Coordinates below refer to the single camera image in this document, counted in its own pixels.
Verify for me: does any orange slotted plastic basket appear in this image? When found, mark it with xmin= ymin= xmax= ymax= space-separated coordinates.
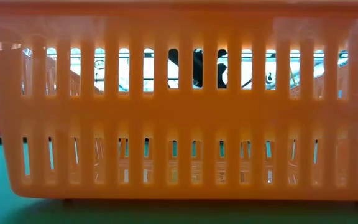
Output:
xmin=0 ymin=0 xmax=358 ymax=202

